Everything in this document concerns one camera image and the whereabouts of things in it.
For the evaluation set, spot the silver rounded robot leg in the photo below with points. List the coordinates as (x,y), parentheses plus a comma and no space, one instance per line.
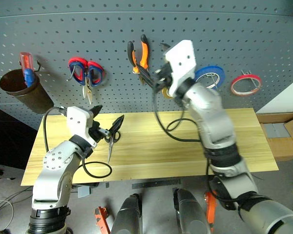
(190,212)
(128,214)

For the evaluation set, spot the blue tape roll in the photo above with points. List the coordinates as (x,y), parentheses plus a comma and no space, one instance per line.
(221,73)

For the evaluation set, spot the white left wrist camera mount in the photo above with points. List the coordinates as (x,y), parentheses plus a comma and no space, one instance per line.
(78,122)

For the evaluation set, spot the grey perforated pegboard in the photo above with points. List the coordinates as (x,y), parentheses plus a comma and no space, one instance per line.
(63,36)

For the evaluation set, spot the metal pegboard hook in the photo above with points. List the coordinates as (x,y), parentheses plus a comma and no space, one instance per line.
(213,79)
(72,73)
(38,67)
(251,78)

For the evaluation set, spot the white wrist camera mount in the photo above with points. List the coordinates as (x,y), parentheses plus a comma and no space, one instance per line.
(180,61)
(78,122)

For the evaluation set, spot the brown metal cup holder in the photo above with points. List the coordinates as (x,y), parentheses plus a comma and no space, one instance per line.
(29,95)

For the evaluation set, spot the yellow-brown tape roll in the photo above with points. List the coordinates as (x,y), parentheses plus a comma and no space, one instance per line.
(164,93)

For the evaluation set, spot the white panel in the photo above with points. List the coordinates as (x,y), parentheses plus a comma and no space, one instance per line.
(283,97)

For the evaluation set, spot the red tape roll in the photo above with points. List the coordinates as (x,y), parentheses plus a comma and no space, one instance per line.
(234,84)

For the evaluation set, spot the black floor strip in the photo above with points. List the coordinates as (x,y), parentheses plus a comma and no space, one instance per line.
(156,183)

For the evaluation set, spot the orange and black pliers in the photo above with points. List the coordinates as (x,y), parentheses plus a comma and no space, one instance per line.
(144,56)

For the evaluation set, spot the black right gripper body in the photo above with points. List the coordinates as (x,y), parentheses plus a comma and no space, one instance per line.
(164,76)

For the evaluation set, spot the orange clamp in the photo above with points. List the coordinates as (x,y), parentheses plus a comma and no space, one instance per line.
(102,219)
(211,209)

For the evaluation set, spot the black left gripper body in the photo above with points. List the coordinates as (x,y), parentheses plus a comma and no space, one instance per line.
(96,132)

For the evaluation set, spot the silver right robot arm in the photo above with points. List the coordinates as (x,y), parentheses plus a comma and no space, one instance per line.
(210,114)

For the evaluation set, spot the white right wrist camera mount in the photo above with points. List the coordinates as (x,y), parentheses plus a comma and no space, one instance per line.
(180,61)

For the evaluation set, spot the brown cardboard box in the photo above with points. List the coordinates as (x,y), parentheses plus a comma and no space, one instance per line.
(280,143)

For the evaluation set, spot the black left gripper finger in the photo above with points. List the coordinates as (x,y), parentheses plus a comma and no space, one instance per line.
(97,111)
(117,125)

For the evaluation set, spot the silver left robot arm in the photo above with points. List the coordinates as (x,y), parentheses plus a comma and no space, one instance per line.
(53,168)

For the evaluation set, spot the small grey floor box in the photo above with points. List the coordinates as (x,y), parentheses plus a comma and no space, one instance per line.
(83,192)

